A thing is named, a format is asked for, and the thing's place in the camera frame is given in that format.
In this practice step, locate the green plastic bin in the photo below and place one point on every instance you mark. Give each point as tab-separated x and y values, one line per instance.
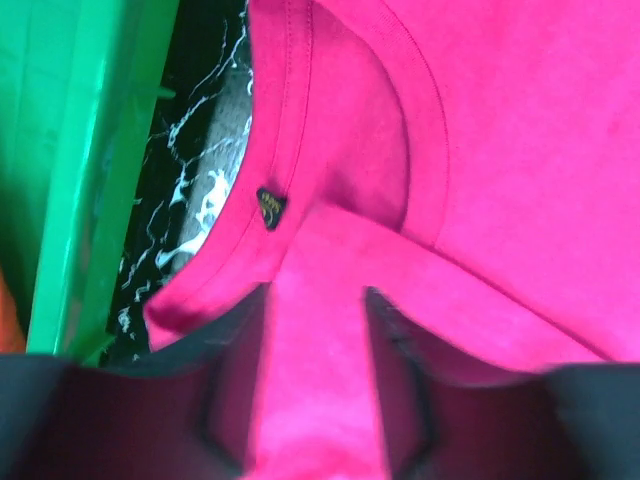
79	84

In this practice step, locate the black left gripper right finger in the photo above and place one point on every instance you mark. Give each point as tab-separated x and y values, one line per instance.
448	415

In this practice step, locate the crimson red t shirt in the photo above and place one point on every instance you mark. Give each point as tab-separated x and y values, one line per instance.
477	162

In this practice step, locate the orange t shirt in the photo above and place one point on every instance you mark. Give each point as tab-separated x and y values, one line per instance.
12	339

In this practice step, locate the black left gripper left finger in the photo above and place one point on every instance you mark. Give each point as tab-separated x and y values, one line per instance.
182	412

